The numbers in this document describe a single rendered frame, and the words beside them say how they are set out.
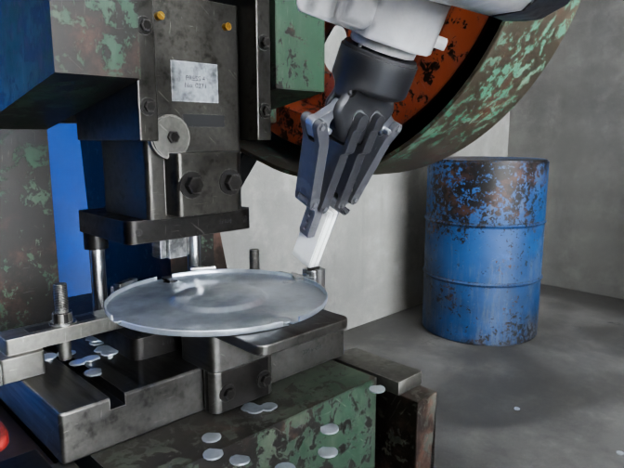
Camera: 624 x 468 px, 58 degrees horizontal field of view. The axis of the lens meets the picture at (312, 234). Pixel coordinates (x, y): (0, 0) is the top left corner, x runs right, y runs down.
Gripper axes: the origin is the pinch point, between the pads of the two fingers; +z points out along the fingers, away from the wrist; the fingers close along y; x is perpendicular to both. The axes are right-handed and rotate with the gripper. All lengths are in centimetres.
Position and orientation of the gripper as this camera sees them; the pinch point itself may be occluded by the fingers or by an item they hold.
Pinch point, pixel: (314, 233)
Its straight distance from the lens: 61.4
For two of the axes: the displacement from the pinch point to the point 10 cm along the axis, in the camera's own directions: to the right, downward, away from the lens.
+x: -6.4, -5.3, 5.6
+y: 7.1, -1.1, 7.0
